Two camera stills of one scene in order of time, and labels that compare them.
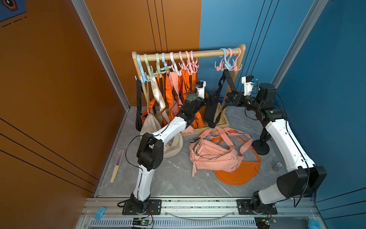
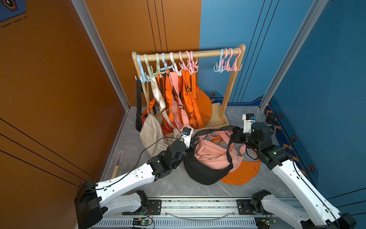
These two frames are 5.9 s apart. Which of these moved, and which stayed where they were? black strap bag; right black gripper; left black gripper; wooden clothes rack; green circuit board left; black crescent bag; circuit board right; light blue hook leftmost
Moved: black crescent bag; left black gripper; right black gripper
Stayed: wooden clothes rack; black strap bag; green circuit board left; circuit board right; light blue hook leftmost
